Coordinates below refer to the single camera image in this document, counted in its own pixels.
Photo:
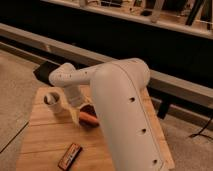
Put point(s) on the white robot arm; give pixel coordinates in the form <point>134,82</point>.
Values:
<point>116,95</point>

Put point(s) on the dark candy bar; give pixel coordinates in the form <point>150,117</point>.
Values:
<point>69,156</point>

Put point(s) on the orange pepper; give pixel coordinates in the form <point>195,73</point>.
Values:
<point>83,116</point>

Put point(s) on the long wooden shelf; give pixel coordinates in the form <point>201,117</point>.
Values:
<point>128,12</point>

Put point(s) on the dark purple ceramic bowl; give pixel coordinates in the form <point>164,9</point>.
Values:
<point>90,110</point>

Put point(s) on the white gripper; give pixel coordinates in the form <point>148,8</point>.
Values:
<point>75,98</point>

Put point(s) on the white paper cup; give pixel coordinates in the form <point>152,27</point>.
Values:
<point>53,101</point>

